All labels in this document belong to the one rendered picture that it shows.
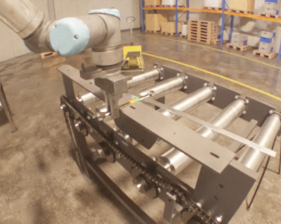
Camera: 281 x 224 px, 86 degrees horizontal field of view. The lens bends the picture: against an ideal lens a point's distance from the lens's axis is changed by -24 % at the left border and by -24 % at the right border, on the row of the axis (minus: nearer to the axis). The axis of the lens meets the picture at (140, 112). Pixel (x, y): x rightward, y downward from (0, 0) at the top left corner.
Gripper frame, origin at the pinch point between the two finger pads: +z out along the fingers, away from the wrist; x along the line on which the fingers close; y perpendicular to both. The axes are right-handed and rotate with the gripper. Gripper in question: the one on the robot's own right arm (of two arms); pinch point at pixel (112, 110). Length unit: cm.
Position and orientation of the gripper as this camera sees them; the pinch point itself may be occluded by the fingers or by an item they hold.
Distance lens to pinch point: 66.3
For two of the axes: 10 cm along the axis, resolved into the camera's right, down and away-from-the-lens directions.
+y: 7.6, -3.6, 5.4
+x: -6.5, -3.8, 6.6
